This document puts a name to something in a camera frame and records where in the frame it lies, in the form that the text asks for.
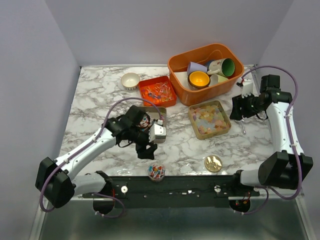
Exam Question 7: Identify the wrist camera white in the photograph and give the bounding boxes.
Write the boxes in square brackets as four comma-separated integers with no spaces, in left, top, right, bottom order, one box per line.
[148,119,167,143]
[236,79,254,99]

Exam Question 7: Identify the white ceramic bowl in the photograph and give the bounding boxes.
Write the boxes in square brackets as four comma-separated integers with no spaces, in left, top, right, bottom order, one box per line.
[120,72,140,91]

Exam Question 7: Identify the yellow inside bowl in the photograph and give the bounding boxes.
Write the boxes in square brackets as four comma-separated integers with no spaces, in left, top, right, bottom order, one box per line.
[187,71,211,90]

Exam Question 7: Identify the aluminium rail frame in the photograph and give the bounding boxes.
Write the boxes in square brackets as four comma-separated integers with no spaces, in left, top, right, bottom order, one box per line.
[29,65,311,240]

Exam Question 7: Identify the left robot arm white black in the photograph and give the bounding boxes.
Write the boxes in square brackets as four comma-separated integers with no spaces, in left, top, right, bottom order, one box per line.
[35,105,164,209]

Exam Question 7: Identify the floral mug green inside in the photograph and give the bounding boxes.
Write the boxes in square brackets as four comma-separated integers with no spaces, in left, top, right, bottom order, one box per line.
[207,58,236,78]

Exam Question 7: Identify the orange square candy tray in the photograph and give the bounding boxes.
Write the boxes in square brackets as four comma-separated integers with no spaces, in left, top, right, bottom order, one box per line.
[138,76,177,108]

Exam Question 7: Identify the clear glass jar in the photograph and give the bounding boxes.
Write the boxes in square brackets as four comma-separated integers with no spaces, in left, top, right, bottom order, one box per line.
[147,162,166,182]

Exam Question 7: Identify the brown tray with lollipops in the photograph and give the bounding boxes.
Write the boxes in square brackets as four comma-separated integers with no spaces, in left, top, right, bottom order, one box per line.
[138,106,167,144]

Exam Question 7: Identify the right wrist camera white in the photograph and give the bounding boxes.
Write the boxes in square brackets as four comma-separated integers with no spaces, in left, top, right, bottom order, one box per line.
[236,79,254,99]

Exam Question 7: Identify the large orange plastic bin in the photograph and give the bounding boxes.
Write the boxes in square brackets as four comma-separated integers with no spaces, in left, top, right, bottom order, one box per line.
[167,43,244,106]

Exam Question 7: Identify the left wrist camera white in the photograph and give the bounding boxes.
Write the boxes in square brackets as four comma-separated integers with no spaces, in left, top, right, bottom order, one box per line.
[148,119,167,143]

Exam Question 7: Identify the metal scoop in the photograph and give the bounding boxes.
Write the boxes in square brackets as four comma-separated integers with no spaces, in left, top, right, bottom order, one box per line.
[239,119,247,135]

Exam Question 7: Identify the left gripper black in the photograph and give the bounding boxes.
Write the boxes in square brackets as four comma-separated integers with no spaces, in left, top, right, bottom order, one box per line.
[128,126,158,160]

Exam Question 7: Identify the lavender cup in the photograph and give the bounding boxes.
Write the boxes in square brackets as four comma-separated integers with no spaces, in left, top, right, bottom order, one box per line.
[187,61,207,75]

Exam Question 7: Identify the blue cup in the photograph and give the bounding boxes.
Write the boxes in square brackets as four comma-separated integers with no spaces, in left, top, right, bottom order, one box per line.
[205,60,214,69]

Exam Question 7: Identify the cream cup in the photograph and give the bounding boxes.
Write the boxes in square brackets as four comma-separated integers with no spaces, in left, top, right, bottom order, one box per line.
[209,74,228,87]

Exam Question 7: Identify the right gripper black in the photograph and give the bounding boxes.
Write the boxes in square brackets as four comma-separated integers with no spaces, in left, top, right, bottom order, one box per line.
[229,91,264,121]

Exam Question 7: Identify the gold tin with popsicle candies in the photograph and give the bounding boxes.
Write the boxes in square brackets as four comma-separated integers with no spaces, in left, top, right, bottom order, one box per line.
[188,100,232,140]

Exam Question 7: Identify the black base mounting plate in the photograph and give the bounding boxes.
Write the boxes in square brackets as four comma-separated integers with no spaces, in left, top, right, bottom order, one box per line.
[92,174,260,209]

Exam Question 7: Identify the gold round jar lid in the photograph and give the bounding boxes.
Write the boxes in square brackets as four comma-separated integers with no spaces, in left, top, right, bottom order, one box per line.
[204,155,223,173]

